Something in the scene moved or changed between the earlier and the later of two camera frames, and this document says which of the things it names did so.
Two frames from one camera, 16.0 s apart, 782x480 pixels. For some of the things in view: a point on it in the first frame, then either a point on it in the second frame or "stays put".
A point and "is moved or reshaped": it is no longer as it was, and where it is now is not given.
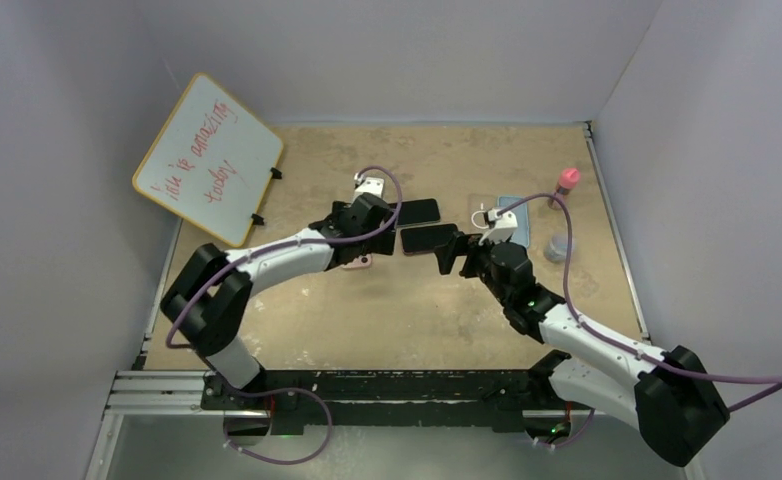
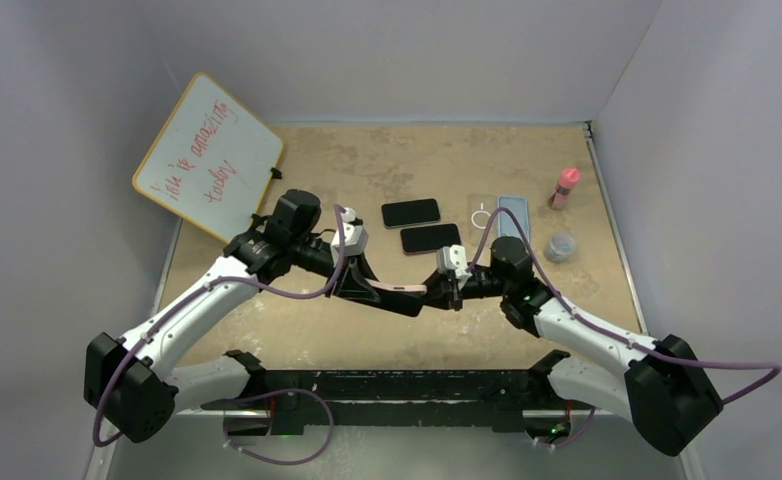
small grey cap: [556, 249] stays put
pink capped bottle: [567, 180] stays put
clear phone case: [478, 204] stays put
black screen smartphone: [419, 211] stays put
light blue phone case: [521, 234] stays put
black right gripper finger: [445, 256] → [443, 293]
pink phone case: [362, 261] is moved or reshaped
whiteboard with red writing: [213, 163] stays put
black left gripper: [380, 244] → [354, 285]
